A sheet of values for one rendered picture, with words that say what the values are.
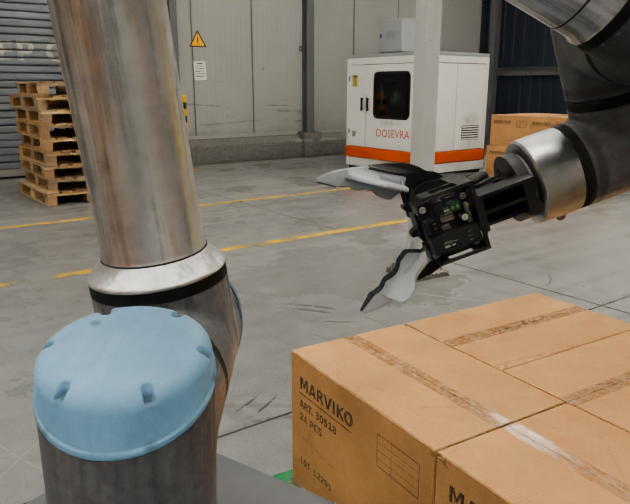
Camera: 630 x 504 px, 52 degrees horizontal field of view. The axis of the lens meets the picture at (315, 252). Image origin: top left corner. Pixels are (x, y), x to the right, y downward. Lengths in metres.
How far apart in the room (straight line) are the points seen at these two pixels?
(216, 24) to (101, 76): 10.49
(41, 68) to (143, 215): 9.38
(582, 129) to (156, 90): 0.42
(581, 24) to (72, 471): 0.52
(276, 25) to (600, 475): 10.78
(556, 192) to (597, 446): 0.89
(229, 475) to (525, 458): 0.67
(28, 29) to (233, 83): 3.25
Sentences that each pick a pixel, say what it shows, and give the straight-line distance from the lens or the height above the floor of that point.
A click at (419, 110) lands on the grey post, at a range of 4.31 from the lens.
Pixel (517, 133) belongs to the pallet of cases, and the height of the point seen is 0.69.
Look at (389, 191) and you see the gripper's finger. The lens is 0.67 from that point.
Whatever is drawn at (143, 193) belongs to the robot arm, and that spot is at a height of 1.15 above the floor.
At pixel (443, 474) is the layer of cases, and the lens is 1.38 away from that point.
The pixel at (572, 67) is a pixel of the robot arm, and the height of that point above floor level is 1.27.
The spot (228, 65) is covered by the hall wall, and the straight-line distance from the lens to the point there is 11.18.
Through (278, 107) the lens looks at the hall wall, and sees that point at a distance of 11.67.
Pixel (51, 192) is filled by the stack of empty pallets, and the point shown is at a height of 0.15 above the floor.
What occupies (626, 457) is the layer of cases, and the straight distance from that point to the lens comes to 1.46.
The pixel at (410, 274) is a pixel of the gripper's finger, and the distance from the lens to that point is 0.68.
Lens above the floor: 1.25
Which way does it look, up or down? 14 degrees down
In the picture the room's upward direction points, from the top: straight up
